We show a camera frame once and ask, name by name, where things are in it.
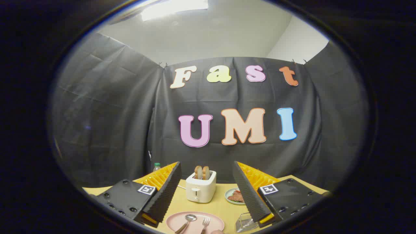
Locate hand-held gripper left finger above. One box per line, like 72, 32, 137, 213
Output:
94, 162, 182, 228

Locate wooden-handled metal spoon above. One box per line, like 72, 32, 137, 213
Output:
175, 214, 197, 234

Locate pink plate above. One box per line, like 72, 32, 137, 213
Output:
166, 211, 225, 234

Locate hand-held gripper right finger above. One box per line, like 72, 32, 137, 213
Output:
232, 161, 332, 228

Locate metal wire basket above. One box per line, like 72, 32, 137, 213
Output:
235, 212, 259, 233

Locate white toaster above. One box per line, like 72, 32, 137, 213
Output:
186, 171, 217, 203

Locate light green plate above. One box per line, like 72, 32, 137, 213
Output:
225, 188, 246, 205

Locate brown meat slices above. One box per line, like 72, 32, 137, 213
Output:
227, 190, 245, 202

